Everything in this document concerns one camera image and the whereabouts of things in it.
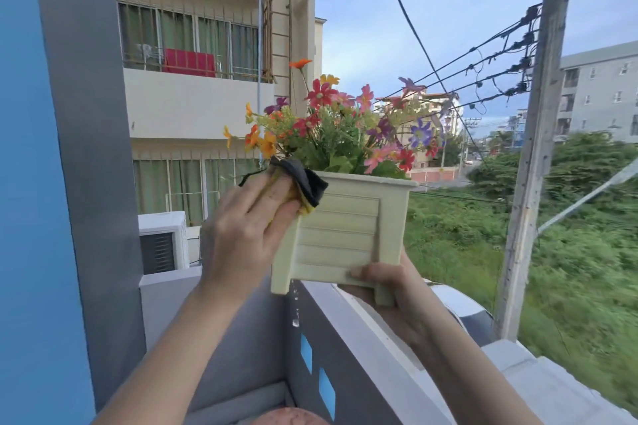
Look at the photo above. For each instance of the pink round object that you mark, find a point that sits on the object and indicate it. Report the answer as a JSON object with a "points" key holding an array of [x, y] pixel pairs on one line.
{"points": [[289, 417]]}

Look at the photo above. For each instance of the green shrubs and trees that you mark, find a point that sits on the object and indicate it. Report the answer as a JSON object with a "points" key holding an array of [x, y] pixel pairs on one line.
{"points": [[573, 250]]}

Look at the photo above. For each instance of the yellow and grey cleaning cloth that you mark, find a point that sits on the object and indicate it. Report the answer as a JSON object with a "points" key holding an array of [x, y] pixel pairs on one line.
{"points": [[306, 180]]}

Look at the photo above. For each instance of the cream plastic planter box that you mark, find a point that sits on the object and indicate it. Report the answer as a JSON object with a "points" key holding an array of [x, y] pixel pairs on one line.
{"points": [[344, 230]]}

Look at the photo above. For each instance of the person's left thumb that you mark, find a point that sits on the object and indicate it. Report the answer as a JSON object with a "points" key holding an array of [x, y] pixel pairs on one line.
{"points": [[284, 225]]}

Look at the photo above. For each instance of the grey apartment building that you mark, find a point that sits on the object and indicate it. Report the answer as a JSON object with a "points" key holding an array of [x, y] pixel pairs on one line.
{"points": [[600, 91]]}

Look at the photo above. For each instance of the concrete utility pole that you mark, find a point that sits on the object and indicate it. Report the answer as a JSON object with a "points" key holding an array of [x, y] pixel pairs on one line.
{"points": [[536, 141]]}

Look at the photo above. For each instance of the person's left forearm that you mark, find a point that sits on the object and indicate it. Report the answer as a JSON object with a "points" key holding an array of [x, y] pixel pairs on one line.
{"points": [[169, 365]]}

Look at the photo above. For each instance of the person's right forearm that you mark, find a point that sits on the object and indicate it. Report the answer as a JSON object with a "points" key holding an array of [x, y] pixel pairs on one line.
{"points": [[473, 385]]}

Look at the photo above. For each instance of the beige apartment building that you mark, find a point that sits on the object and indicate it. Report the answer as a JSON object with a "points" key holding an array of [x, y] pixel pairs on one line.
{"points": [[199, 106]]}

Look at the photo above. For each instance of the colourful artificial flowers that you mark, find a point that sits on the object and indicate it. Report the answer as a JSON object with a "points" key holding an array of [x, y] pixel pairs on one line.
{"points": [[339, 131]]}

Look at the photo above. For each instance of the grey balcony parapet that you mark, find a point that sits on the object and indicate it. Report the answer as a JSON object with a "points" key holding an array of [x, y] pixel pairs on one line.
{"points": [[349, 370]]}

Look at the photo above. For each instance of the person's right hand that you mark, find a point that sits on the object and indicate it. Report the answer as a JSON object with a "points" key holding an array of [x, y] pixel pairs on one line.
{"points": [[398, 300]]}

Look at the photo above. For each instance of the white car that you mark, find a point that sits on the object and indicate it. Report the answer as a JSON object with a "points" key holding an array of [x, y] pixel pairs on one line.
{"points": [[463, 307]]}

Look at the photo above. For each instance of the white air conditioner unit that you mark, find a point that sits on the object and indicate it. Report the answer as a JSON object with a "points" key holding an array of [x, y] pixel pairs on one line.
{"points": [[162, 240]]}

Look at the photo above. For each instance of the person's left hand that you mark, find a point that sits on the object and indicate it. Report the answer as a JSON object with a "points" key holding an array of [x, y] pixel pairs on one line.
{"points": [[234, 245]]}

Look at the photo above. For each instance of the white vertical pipe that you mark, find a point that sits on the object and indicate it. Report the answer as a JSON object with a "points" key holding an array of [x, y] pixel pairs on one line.
{"points": [[259, 41]]}

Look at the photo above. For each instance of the black power line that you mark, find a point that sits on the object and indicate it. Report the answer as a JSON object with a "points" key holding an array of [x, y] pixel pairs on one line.
{"points": [[468, 66], [493, 97], [478, 46], [491, 77]]}

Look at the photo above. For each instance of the person's right thumb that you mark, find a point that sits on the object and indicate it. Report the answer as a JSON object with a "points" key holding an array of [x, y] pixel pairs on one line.
{"points": [[376, 273]]}

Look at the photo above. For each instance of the distant low buildings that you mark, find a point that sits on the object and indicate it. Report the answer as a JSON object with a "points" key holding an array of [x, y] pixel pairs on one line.
{"points": [[438, 160]]}

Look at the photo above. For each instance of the red cloth on railing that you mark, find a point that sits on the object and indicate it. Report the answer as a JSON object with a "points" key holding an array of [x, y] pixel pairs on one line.
{"points": [[189, 62]]}

